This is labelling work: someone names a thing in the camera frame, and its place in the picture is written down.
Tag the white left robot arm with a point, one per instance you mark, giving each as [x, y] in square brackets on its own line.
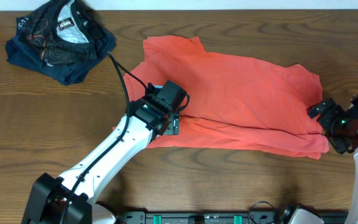
[72, 196]

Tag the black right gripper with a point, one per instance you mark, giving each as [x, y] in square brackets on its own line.
[325, 120]

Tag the orange red t-shirt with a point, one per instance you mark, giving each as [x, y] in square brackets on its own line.
[235, 102]

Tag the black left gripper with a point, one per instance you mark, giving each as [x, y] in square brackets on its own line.
[173, 127]

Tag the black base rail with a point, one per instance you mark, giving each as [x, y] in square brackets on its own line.
[207, 218]

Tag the dark navy folded shirt pile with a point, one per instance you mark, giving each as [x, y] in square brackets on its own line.
[63, 40]

